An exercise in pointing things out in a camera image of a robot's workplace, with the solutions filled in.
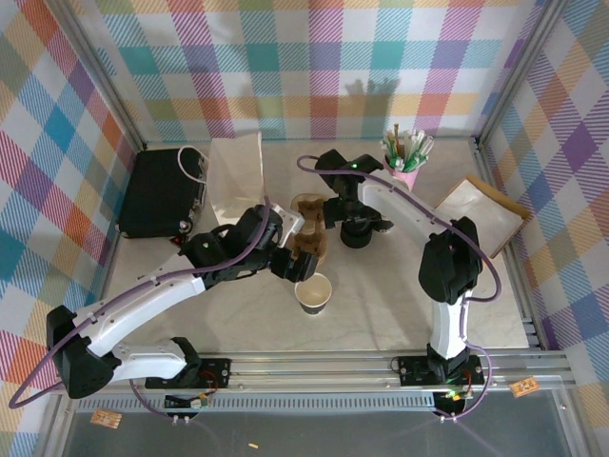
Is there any aluminium right corner post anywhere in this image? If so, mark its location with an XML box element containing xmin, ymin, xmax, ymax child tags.
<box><xmin>473</xmin><ymin>0</ymin><xmax>572</xmax><ymax>149</ymax></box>

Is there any black paper coffee cup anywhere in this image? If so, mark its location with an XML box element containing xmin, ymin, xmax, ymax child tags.
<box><xmin>293</xmin><ymin>274</ymin><xmax>333</xmax><ymax>316</ymax></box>

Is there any small green connector board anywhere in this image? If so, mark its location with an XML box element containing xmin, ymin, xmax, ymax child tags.
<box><xmin>440</xmin><ymin>387</ymin><xmax>473</xmax><ymax>405</ymax></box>
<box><xmin>164</xmin><ymin>392</ymin><xmax>213</xmax><ymax>411</ymax></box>

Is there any white paper bag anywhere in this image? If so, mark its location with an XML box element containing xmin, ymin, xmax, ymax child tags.
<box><xmin>176</xmin><ymin>131</ymin><xmax>268</xmax><ymax>225</ymax></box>

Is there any tray of white napkins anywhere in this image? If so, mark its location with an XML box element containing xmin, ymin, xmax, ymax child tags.
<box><xmin>437</xmin><ymin>183</ymin><xmax>522</xmax><ymax>256</ymax></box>

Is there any green white wrapped straw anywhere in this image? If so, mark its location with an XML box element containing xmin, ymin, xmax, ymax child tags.
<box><xmin>403</xmin><ymin>136</ymin><xmax>436</xmax><ymax>172</ymax></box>
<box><xmin>409</xmin><ymin>129</ymin><xmax>428</xmax><ymax>161</ymax></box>
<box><xmin>380</xmin><ymin>137</ymin><xmax>399</xmax><ymax>169</ymax></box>

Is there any pink straw holder cup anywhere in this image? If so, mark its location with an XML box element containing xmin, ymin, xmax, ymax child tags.
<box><xmin>383</xmin><ymin>156</ymin><xmax>421</xmax><ymax>192</ymax></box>

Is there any aluminium left corner post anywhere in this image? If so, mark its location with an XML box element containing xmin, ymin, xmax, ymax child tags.
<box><xmin>54</xmin><ymin>0</ymin><xmax>148</xmax><ymax>149</ymax></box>

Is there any aluminium front rail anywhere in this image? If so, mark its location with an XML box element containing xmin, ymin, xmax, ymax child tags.
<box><xmin>49</xmin><ymin>350</ymin><xmax>580</xmax><ymax>399</ymax></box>

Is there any orange paper tag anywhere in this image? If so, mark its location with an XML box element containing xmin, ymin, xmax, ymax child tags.
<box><xmin>508</xmin><ymin>379</ymin><xmax>540</xmax><ymax>399</ymax></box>
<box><xmin>90</xmin><ymin>409</ymin><xmax>123</xmax><ymax>429</ymax></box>

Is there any grey slotted cable duct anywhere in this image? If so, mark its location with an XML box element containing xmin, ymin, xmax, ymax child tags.
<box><xmin>75</xmin><ymin>390</ymin><xmax>442</xmax><ymax>414</ymax></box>

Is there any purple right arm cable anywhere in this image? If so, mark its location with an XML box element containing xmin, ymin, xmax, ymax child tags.
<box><xmin>295</xmin><ymin>154</ymin><xmax>504</xmax><ymax>423</ymax></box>

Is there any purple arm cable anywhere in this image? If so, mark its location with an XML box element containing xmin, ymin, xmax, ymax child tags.
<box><xmin>295</xmin><ymin>154</ymin><xmax>504</xmax><ymax>423</ymax></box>
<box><xmin>8</xmin><ymin>197</ymin><xmax>272</xmax><ymax>420</ymax></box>

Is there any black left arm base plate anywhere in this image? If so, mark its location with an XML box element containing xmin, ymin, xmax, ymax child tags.
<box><xmin>144</xmin><ymin>356</ymin><xmax>233</xmax><ymax>392</ymax></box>

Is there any black hard case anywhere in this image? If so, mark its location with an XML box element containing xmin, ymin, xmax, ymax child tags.
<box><xmin>116</xmin><ymin>147</ymin><xmax>210</xmax><ymax>239</ymax></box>

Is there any aluminium corner post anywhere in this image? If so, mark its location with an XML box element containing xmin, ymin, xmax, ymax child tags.
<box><xmin>54</xmin><ymin>0</ymin><xmax>148</xmax><ymax>149</ymax></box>
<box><xmin>473</xmin><ymin>0</ymin><xmax>572</xmax><ymax>149</ymax></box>

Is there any stack of black lids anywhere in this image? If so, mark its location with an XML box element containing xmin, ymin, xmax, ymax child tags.
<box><xmin>339</xmin><ymin>219</ymin><xmax>376</xmax><ymax>249</ymax></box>

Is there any aluminium right side rail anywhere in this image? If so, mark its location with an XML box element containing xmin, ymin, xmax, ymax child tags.
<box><xmin>470</xmin><ymin>135</ymin><xmax>548</xmax><ymax>353</ymax></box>

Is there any aluminium rail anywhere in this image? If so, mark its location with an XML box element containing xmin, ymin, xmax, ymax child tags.
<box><xmin>92</xmin><ymin>235</ymin><xmax>126</xmax><ymax>315</ymax></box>
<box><xmin>470</xmin><ymin>135</ymin><xmax>548</xmax><ymax>353</ymax></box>
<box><xmin>49</xmin><ymin>350</ymin><xmax>580</xmax><ymax>399</ymax></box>

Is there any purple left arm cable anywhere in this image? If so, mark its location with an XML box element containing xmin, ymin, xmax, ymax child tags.
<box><xmin>8</xmin><ymin>197</ymin><xmax>272</xmax><ymax>420</ymax></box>

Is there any cardboard napkin tray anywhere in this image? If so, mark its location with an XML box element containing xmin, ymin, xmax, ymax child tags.
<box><xmin>435</xmin><ymin>174</ymin><xmax>530</xmax><ymax>259</ymax></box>

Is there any aluminium left side rail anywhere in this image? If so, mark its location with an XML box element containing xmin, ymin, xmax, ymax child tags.
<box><xmin>92</xmin><ymin>235</ymin><xmax>126</xmax><ymax>315</ymax></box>

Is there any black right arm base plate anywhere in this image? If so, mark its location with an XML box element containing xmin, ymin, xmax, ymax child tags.
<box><xmin>398</xmin><ymin>354</ymin><xmax>486</xmax><ymax>387</ymax></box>

